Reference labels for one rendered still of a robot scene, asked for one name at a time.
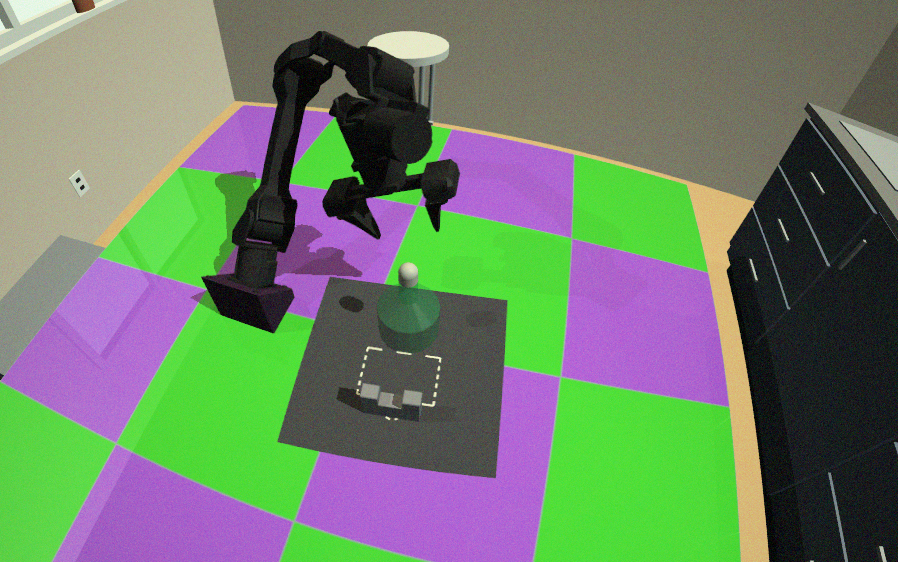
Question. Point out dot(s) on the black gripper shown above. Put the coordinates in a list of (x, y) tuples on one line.
[(346, 199)]

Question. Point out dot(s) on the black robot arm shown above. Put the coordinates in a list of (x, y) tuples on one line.
[(391, 124)]

